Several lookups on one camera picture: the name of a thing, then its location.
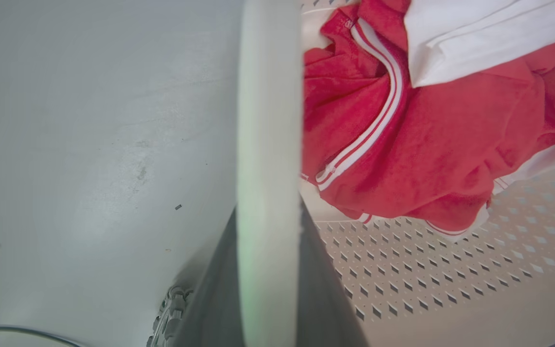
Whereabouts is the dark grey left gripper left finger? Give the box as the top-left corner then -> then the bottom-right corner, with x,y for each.
172,207 -> 239,347

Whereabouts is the thin black cable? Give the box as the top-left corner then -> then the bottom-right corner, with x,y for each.
0,325 -> 85,347

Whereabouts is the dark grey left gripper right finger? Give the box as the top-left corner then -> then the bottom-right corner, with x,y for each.
298,199 -> 370,347

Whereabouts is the red garment with white stripes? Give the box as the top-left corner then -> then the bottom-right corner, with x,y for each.
300,0 -> 555,238

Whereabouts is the white cloth under red garment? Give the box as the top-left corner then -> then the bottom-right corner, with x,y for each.
492,131 -> 555,196

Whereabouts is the white folded garment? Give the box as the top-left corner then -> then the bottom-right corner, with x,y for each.
404,0 -> 555,89

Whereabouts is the grey ribbed wheel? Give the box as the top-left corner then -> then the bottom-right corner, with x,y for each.
146,285 -> 194,347

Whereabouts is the white perforated plastic laundry basket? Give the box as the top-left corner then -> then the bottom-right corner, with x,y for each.
236,0 -> 555,347

